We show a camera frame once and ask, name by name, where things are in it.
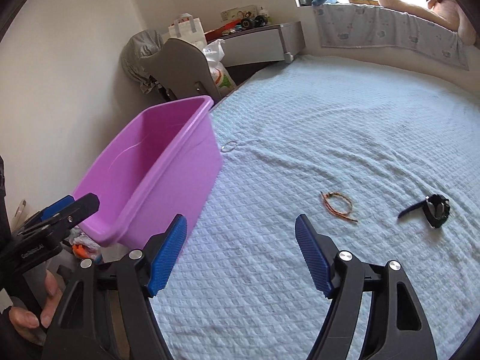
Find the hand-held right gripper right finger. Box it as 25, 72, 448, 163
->
294, 214, 437, 360

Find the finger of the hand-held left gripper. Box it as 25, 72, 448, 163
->
13, 195, 76, 233
17, 193, 100, 239

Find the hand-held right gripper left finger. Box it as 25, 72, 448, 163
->
41, 214, 188, 360

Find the orange braided bracelet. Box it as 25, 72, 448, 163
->
320, 191, 358, 223

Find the purple plastic bin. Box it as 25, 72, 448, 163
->
71, 95, 224, 248

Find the black wrist watch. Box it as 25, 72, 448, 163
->
398, 194, 451, 229

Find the person's left hand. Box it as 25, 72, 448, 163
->
7, 270, 64, 347

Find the floor clutter pile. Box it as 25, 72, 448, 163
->
69, 229, 104, 263

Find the white quilted blanket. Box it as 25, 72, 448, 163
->
150, 54, 480, 360

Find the grey cloth bundle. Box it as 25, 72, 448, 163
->
121, 29, 166, 92

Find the grey chair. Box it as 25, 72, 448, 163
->
140, 38, 224, 103

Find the printed white plastic bag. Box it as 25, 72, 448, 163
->
202, 39, 237, 90

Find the white paper bag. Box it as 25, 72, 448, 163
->
167, 13, 207, 46

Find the grey desk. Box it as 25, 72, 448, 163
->
205, 20, 304, 79

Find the grey printed window cloth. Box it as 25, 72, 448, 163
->
313, 2, 470, 71

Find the black toy car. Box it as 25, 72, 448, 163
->
240, 15, 271, 29

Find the beige plush bear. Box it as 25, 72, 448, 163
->
377, 0, 477, 46

